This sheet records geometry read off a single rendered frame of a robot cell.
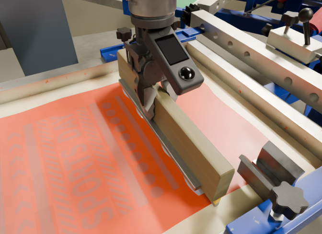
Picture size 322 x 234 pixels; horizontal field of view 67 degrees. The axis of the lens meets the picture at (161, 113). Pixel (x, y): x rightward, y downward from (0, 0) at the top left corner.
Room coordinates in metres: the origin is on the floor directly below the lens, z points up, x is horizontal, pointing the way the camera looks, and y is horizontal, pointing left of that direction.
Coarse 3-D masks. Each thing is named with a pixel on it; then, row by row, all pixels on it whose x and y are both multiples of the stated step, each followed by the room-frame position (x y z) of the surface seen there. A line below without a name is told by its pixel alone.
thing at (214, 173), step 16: (128, 80) 0.48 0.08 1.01; (160, 96) 0.36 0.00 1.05; (160, 112) 0.34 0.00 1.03; (176, 112) 0.32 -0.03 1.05; (160, 128) 0.34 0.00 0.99; (176, 128) 0.29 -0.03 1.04; (192, 128) 0.28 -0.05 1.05; (176, 144) 0.28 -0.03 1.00; (192, 144) 0.25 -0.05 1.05; (208, 144) 0.24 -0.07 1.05; (192, 160) 0.24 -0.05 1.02; (208, 160) 0.21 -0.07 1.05; (224, 160) 0.21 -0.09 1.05; (208, 176) 0.20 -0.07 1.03; (224, 176) 0.19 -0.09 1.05; (208, 192) 0.20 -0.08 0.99; (224, 192) 0.20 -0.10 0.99
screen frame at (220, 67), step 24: (192, 48) 0.69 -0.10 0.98; (48, 72) 0.54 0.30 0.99; (72, 72) 0.54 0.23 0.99; (96, 72) 0.57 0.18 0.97; (216, 72) 0.58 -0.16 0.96; (240, 72) 0.54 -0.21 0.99; (0, 96) 0.46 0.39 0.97; (24, 96) 0.48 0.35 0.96; (264, 96) 0.44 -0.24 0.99; (288, 120) 0.37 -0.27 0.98; (312, 144) 0.31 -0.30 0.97
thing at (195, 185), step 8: (120, 80) 0.51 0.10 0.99; (128, 88) 0.47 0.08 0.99; (128, 96) 0.45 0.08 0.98; (136, 96) 0.44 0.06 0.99; (136, 104) 0.41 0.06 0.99; (152, 120) 0.36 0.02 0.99; (152, 128) 0.34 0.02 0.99; (160, 136) 0.32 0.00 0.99; (168, 144) 0.30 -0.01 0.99; (168, 152) 0.28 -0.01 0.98; (176, 152) 0.28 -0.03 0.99; (176, 160) 0.26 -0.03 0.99; (184, 168) 0.24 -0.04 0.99; (184, 176) 0.23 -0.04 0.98; (192, 176) 0.23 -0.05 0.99; (192, 184) 0.21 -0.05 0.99; (200, 184) 0.21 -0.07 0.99
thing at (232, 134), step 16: (208, 112) 0.43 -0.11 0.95; (224, 112) 0.43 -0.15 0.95; (208, 128) 0.37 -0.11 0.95; (224, 128) 0.37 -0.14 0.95; (240, 128) 0.37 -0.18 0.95; (256, 128) 0.37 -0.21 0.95; (160, 144) 0.33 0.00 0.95; (224, 144) 0.33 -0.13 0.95; (240, 144) 0.33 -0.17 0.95; (256, 144) 0.33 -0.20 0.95; (240, 160) 0.29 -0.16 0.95; (176, 176) 0.25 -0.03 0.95; (240, 176) 0.25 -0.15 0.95; (176, 192) 0.22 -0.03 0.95; (192, 192) 0.22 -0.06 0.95; (144, 208) 0.19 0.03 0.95; (160, 208) 0.19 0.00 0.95; (176, 208) 0.19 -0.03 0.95; (192, 208) 0.19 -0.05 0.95; (112, 224) 0.16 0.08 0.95; (128, 224) 0.16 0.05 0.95; (144, 224) 0.16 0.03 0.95; (160, 224) 0.16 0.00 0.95
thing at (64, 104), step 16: (80, 96) 0.49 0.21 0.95; (96, 96) 0.49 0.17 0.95; (112, 96) 0.49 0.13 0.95; (192, 96) 0.49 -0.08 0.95; (208, 96) 0.49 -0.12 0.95; (32, 112) 0.43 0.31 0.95; (48, 112) 0.43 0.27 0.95; (192, 112) 0.43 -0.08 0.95; (0, 128) 0.37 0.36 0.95; (144, 128) 0.37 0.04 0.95
